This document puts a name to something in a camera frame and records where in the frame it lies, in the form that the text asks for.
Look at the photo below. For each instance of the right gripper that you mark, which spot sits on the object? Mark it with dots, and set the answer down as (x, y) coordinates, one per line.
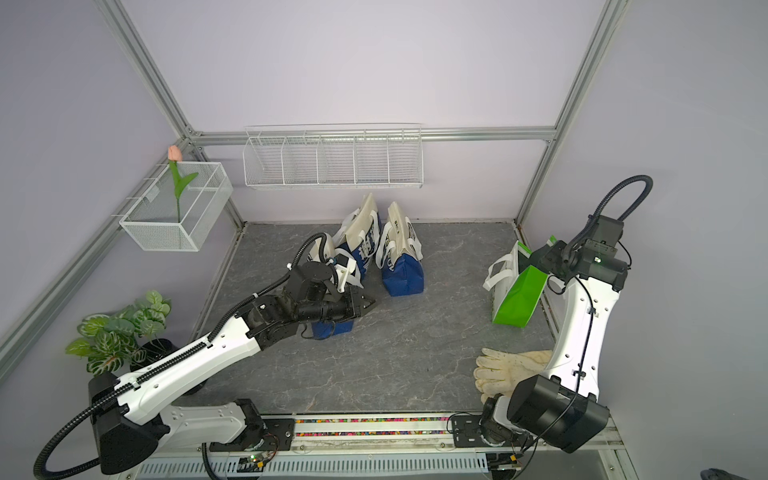
(553, 262)

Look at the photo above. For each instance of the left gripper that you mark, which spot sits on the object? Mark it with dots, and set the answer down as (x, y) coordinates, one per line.
(355, 303)

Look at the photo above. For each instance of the blue beige takeout bag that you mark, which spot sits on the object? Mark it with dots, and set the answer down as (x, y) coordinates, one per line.
(345, 278)

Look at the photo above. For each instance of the green and white takeout bag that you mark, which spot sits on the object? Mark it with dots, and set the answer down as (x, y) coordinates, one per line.
(515, 286)

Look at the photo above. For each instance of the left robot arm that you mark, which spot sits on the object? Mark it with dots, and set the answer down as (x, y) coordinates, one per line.
(133, 415)

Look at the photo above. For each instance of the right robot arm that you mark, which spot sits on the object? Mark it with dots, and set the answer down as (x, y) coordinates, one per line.
(559, 405)

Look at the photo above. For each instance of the back right blue beige bag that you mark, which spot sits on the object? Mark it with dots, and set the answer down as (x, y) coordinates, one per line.
(399, 255)

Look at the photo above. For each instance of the back left blue beige bag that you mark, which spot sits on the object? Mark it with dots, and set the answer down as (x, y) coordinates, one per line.
(359, 234)

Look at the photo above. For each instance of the beige work glove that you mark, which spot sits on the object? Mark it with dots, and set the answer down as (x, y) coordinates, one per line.
(499, 372)

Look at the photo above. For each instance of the artificial pink tulip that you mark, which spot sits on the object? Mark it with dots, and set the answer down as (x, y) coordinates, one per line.
(180, 182)

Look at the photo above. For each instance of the potted green leafy plant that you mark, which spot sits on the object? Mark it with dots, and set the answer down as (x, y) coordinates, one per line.
(130, 337)

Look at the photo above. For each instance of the long white wire basket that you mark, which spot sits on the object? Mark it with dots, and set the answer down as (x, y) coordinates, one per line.
(323, 163)

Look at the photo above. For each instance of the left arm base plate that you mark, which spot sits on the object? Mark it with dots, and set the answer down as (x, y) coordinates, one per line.
(272, 434)

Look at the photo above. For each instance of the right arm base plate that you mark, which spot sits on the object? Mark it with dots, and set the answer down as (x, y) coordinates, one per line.
(475, 431)

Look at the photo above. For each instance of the small white wire basket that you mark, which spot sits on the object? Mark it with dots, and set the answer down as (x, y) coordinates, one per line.
(151, 220)

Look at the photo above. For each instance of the aluminium frame rail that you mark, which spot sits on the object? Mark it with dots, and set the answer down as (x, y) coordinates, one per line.
(347, 132)

